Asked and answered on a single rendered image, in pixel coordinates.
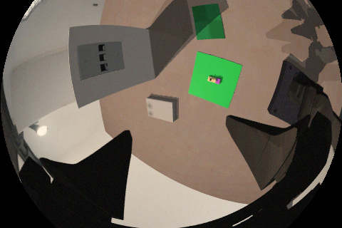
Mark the cream panel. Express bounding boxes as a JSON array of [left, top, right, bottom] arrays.
[[68, 25, 155, 108]]

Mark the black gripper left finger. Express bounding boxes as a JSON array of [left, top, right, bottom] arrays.
[[39, 130, 133, 220]]

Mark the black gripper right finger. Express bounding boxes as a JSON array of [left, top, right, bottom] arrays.
[[226, 114, 311, 191]]

